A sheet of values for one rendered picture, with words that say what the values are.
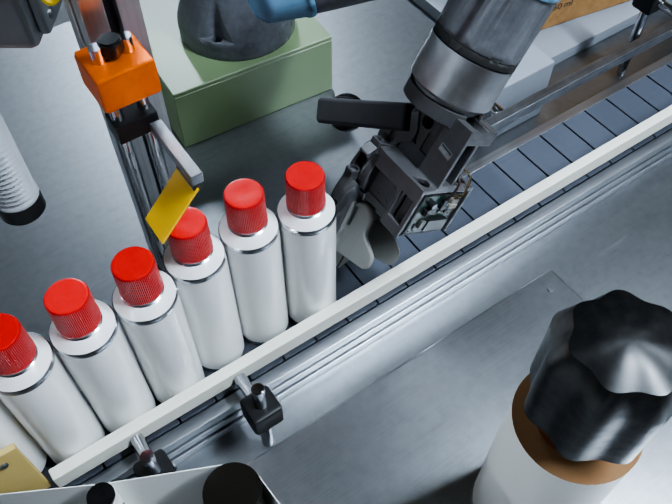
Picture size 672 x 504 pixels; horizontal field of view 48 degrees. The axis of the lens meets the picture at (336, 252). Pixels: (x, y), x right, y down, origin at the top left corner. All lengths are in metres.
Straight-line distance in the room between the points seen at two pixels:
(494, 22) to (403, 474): 0.39
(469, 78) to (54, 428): 0.43
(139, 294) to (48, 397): 0.11
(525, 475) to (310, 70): 0.64
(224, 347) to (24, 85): 0.58
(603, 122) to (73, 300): 0.68
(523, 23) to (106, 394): 0.44
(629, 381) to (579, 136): 0.58
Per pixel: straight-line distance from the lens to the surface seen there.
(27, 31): 0.43
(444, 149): 0.63
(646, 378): 0.44
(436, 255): 0.78
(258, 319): 0.71
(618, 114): 1.02
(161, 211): 0.59
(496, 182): 0.90
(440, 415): 0.73
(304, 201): 0.61
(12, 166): 0.60
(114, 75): 0.55
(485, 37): 0.60
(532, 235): 0.89
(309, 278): 0.68
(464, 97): 0.61
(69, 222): 0.96
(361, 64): 1.10
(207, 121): 0.99
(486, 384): 0.75
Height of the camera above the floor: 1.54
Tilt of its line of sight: 54 degrees down
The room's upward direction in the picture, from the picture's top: straight up
